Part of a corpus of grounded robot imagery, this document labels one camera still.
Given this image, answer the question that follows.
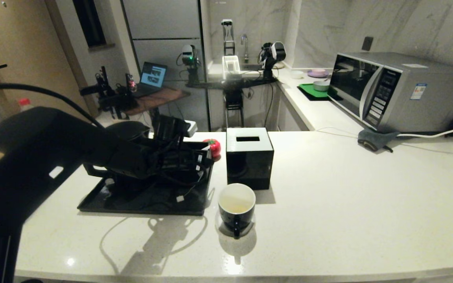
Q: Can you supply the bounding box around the tea bag with string tag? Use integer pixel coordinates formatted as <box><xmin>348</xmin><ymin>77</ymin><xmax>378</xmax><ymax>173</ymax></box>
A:
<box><xmin>176</xmin><ymin>173</ymin><xmax>207</xmax><ymax>203</ymax></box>

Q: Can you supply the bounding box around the black electric kettle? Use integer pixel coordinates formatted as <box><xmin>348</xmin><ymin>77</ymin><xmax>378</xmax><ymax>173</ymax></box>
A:
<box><xmin>83</xmin><ymin>121</ymin><xmax>152</xmax><ymax>193</ymax></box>

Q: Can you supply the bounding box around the black compartment organizer box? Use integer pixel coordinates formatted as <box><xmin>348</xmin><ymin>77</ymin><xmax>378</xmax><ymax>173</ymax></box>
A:
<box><xmin>187</xmin><ymin>141</ymin><xmax>213</xmax><ymax>187</ymax></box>

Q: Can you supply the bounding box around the red tomato kitchen timer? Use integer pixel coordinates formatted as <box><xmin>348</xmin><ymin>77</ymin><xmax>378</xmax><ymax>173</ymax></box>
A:
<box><xmin>203</xmin><ymin>138</ymin><xmax>221</xmax><ymax>158</ymax></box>

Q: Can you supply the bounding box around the black tissue box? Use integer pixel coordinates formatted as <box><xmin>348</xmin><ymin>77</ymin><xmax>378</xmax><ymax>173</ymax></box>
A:
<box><xmin>226</xmin><ymin>127</ymin><xmax>274</xmax><ymax>191</ymax></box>

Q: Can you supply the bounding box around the black mug white inside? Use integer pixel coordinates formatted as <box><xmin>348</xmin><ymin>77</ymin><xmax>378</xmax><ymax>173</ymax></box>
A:
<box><xmin>218</xmin><ymin>183</ymin><xmax>257</xmax><ymax>239</ymax></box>

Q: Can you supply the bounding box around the wooden desk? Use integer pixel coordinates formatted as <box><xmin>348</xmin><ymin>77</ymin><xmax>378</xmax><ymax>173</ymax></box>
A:
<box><xmin>124</xmin><ymin>86</ymin><xmax>191</xmax><ymax>132</ymax></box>

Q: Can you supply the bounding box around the black serving tray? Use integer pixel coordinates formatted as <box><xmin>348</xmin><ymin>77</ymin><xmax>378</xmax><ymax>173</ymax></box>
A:
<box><xmin>77</xmin><ymin>167</ymin><xmax>214</xmax><ymax>216</ymax></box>

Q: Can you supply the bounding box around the open laptop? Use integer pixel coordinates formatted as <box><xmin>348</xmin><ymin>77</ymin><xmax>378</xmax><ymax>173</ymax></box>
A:
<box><xmin>136</xmin><ymin>61</ymin><xmax>168</xmax><ymax>97</ymax></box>

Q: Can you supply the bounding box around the chrome faucet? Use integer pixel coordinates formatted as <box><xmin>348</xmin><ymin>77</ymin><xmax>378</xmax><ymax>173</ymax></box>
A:
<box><xmin>241</xmin><ymin>33</ymin><xmax>250</xmax><ymax>62</ymax></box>

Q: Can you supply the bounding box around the green tray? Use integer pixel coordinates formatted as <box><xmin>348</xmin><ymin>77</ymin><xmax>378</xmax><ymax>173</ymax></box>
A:
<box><xmin>297</xmin><ymin>83</ymin><xmax>339</xmax><ymax>101</ymax></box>

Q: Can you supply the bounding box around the dark window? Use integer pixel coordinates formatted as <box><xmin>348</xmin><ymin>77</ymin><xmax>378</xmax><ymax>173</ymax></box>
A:
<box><xmin>72</xmin><ymin>0</ymin><xmax>107</xmax><ymax>48</ymax></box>

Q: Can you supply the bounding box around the dark grey cloth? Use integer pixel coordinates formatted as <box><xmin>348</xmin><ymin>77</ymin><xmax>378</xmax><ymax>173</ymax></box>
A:
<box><xmin>357</xmin><ymin>128</ymin><xmax>401</xmax><ymax>153</ymax></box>

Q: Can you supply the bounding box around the tan wooden door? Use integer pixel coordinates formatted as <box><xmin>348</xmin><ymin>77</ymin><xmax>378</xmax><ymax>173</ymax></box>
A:
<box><xmin>0</xmin><ymin>0</ymin><xmax>93</xmax><ymax>130</ymax></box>

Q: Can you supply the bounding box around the silver microwave oven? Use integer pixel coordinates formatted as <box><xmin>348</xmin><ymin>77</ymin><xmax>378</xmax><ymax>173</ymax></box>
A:
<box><xmin>327</xmin><ymin>51</ymin><xmax>453</xmax><ymax>133</ymax></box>

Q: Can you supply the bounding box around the thin white cord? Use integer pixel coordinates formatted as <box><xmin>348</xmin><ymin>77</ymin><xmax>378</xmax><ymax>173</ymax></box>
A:
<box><xmin>315</xmin><ymin>126</ymin><xmax>363</xmax><ymax>136</ymax></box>

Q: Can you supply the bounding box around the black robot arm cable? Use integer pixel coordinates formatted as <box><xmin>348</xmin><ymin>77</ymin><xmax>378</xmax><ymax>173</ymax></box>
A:
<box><xmin>0</xmin><ymin>83</ymin><xmax>107</xmax><ymax>130</ymax></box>

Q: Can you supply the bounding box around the thick white power cable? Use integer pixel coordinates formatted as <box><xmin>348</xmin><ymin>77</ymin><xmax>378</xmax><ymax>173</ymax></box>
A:
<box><xmin>398</xmin><ymin>124</ymin><xmax>453</xmax><ymax>138</ymax></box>

